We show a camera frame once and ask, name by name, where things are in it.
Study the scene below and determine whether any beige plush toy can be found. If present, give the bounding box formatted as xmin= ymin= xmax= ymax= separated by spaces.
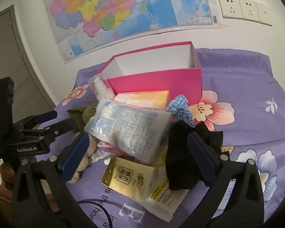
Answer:
xmin=68 ymin=133 xmax=99 ymax=185

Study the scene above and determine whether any black cloth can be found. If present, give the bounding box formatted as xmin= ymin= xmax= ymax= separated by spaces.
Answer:
xmin=165 ymin=120 xmax=225 ymax=191

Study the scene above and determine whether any orange tissue pack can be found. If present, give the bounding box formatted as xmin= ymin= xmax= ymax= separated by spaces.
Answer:
xmin=114 ymin=90 xmax=171 ymax=111

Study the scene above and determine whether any cream gold tissue pack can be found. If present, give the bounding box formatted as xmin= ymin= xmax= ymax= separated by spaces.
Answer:
xmin=101 ymin=156 xmax=157 ymax=201

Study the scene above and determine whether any blue gingham scrunchie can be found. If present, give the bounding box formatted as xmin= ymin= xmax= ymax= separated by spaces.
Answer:
xmin=167 ymin=94 xmax=196 ymax=127

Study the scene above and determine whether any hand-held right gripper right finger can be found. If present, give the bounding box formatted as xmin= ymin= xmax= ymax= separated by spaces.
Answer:
xmin=180 ymin=131 xmax=265 ymax=228

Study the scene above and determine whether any white pump bottle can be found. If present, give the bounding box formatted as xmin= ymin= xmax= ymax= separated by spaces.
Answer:
xmin=88 ymin=75 xmax=116 ymax=100

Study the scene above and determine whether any pink cardboard box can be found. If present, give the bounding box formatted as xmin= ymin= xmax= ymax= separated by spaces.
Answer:
xmin=96 ymin=41 xmax=203 ymax=105

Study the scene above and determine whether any colourful wall map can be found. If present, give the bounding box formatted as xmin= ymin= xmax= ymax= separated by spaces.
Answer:
xmin=43 ymin=0 xmax=217 ymax=64

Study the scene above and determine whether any white wall socket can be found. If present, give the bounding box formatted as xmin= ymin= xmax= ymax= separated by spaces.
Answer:
xmin=218 ymin=0 xmax=243 ymax=20
xmin=256 ymin=2 xmax=273 ymax=26
xmin=238 ymin=0 xmax=261 ymax=22

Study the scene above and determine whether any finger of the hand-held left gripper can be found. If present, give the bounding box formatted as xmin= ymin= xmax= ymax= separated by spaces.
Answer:
xmin=20 ymin=118 xmax=76 ymax=148
xmin=13 ymin=110 xmax=58 ymax=131

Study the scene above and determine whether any black cable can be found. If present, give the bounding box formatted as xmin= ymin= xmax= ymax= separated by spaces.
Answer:
xmin=77 ymin=199 xmax=112 ymax=228

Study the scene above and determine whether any person's left forearm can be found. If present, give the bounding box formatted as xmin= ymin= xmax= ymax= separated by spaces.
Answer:
xmin=0 ymin=162 xmax=19 ymax=204

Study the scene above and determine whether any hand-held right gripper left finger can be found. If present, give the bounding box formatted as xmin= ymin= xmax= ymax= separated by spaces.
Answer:
xmin=11 ymin=132 xmax=96 ymax=228

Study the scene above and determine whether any grey door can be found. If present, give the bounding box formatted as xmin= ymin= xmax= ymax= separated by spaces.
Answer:
xmin=0 ymin=4 xmax=55 ymax=130

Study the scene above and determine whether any pink floral tissue pack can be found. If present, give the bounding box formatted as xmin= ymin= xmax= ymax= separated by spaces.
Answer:
xmin=96 ymin=141 xmax=124 ymax=158

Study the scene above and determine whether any green plush toy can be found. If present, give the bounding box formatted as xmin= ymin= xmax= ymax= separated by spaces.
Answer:
xmin=67 ymin=103 xmax=99 ymax=133

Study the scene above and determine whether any white yellow wet wipes pack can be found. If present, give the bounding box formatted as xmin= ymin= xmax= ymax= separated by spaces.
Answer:
xmin=142 ymin=160 xmax=189 ymax=223

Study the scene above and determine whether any clear cotton pad bag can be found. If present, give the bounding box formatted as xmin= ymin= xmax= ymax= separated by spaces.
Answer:
xmin=84 ymin=97 xmax=173 ymax=166

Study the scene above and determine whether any purple floral bed sheet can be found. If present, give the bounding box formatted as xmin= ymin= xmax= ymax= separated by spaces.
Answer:
xmin=35 ymin=48 xmax=285 ymax=228

